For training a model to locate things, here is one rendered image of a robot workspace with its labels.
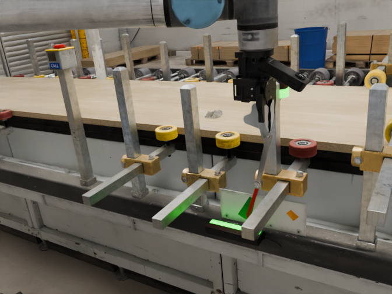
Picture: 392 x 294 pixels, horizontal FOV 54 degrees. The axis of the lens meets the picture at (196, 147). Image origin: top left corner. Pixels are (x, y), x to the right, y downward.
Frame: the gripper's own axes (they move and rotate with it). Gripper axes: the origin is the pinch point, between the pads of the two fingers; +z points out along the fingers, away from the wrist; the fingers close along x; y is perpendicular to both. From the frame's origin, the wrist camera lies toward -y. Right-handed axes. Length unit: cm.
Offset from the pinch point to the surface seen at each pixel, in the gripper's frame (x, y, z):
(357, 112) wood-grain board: -58, -12, 11
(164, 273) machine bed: -28, 63, 86
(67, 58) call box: -7, 75, -16
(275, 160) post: -5.8, 0.4, 10.0
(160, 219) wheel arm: 18.9, 21.5, 19.1
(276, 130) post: -6.2, 0.1, 1.7
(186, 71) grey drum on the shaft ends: -157, 124, 19
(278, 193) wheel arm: 1.8, -3.3, 15.2
